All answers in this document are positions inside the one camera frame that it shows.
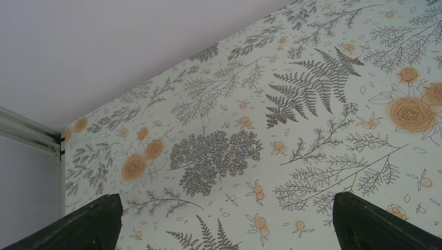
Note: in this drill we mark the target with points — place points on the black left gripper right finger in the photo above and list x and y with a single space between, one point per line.
360 224

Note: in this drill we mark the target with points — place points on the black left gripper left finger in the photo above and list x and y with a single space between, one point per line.
96 225

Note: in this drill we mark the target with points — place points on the floral table mat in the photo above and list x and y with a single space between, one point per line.
245 144

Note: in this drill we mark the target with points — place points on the aluminium rail frame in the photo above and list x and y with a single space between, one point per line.
35 135

